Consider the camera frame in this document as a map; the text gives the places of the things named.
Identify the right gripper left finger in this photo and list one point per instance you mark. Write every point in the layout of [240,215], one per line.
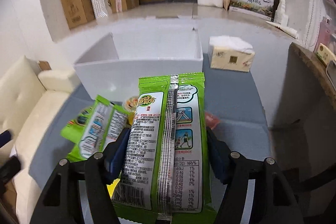
[60,202]

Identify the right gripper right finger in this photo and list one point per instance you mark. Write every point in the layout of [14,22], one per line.
[273,198]

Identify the small green snack packet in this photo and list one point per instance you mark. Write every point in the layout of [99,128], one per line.
[94,128]

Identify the pink jelly cup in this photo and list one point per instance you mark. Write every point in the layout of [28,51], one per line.
[211,120]

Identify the large green snack packet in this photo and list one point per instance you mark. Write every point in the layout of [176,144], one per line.
[165,177]

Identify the orange lidded jelly cup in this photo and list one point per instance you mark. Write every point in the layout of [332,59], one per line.
[130,104]

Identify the blue grey table cloth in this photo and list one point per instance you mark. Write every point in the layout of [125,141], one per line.
[231,96]

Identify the cream white sofa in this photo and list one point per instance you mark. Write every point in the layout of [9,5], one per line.
[29,103]

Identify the white cardboard box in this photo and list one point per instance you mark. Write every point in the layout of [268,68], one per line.
[112,67]

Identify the cream box on side table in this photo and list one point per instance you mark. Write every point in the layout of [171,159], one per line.
[324,54]

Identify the beige tissue pack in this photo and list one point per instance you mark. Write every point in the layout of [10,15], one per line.
[230,53]

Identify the white plastic bottle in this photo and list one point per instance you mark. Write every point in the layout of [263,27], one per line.
[280,16]

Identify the printed landscape carton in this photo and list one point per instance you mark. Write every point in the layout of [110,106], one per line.
[260,8]

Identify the large brown cardboard box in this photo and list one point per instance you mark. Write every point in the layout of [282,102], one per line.
[78,12]

